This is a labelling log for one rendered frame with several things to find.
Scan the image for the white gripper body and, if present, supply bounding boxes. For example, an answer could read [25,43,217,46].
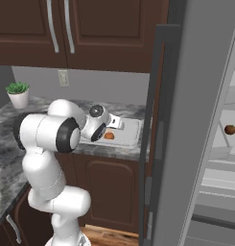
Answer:
[114,116,126,131]

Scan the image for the white tupperware container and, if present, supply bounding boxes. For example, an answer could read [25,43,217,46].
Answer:
[80,116,144,149]

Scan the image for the grey fridge door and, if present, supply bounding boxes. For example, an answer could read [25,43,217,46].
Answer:
[137,0,235,246]

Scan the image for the red apple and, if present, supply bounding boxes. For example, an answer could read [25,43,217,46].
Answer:
[223,124,235,136]

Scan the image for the grey fridge interior with shelves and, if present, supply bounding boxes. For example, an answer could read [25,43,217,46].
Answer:
[178,54,235,246]

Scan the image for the brown base cupboard door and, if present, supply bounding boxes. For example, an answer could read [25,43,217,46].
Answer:
[0,182,57,246]
[72,153,141,234]

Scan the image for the green plant in white pot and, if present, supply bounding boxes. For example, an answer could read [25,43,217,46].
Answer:
[5,81,31,110]

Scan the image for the dark fridge door handle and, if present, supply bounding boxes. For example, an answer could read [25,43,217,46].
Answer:
[137,23,182,246]

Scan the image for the beige wall socket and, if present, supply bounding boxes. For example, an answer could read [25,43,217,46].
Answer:
[57,69,71,88]

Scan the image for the brown wall cupboard door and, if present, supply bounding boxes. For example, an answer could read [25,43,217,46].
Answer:
[0,0,68,69]
[59,0,170,74]

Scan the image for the silver cupboard handle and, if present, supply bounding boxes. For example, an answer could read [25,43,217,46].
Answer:
[63,0,76,55]
[5,213,23,245]
[46,0,60,54]

